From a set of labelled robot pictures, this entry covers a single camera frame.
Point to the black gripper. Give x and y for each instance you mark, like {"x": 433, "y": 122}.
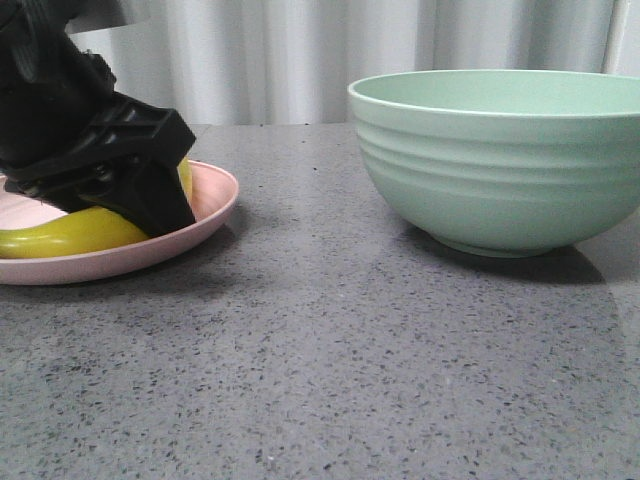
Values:
{"x": 68, "y": 135}

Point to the yellow banana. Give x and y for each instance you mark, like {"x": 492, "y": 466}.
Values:
{"x": 90, "y": 230}

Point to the pink plate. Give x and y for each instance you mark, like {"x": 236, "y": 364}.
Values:
{"x": 215, "y": 192}

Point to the green bowl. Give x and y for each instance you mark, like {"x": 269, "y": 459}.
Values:
{"x": 502, "y": 163}

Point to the white curtain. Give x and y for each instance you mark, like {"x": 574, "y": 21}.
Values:
{"x": 290, "y": 62}

